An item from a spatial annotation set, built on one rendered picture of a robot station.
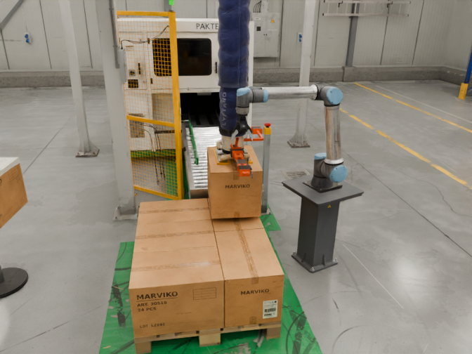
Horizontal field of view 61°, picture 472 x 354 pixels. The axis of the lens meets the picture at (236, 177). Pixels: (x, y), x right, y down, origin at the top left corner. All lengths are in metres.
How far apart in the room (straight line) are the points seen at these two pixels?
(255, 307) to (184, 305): 0.48
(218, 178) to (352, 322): 1.46
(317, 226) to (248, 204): 0.67
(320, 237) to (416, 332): 1.01
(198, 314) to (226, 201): 0.88
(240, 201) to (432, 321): 1.70
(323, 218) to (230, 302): 1.18
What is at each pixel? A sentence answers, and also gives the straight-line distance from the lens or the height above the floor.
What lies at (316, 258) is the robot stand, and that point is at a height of 0.11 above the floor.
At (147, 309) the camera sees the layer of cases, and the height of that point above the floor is 0.37.
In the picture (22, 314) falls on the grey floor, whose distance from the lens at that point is 3.57.
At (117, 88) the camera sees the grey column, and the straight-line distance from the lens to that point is 4.14.
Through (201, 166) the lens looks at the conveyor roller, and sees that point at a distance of 4.34.
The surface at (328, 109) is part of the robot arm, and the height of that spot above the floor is 1.47.
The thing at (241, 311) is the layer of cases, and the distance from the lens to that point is 2.83.
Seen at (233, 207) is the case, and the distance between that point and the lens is 3.15.
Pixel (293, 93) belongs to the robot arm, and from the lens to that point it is 3.03.
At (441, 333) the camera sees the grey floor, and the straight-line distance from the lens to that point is 3.43.
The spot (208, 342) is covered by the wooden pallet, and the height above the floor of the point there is 0.03.
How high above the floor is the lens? 2.16
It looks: 23 degrees down
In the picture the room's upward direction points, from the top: 1 degrees clockwise
